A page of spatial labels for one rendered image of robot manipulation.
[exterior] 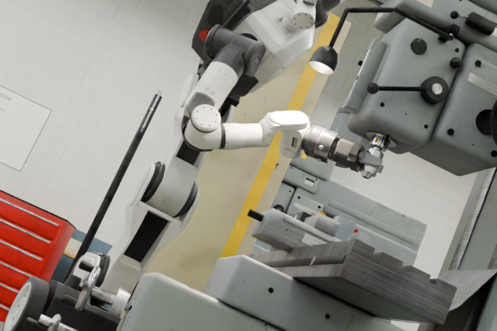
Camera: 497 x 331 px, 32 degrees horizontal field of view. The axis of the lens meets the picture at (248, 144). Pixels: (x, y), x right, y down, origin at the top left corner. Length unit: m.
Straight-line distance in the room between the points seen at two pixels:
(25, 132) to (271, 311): 9.44
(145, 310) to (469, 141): 0.94
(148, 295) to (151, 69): 9.60
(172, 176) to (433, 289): 1.19
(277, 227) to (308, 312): 0.24
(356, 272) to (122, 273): 1.22
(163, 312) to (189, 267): 1.91
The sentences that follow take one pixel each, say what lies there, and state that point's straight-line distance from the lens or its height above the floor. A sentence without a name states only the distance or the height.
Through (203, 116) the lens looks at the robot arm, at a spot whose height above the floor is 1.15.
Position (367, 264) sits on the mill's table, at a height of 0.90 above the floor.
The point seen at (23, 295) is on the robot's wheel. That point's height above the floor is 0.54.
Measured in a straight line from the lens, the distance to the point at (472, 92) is 2.33.
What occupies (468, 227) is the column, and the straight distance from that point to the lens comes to 2.54.
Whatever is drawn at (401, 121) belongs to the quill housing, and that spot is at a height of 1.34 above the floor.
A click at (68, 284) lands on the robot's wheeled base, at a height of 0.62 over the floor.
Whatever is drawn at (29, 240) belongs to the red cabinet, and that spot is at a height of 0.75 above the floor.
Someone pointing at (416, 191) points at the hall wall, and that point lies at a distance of 12.13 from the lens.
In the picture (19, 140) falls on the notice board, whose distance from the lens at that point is 11.33.
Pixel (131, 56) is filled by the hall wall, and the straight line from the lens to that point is 11.56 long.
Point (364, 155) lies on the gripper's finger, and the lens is 2.29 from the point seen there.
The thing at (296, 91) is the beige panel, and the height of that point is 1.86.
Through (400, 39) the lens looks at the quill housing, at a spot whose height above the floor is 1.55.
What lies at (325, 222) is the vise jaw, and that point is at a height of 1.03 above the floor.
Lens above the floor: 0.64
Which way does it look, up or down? 13 degrees up
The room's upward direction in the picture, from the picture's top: 24 degrees clockwise
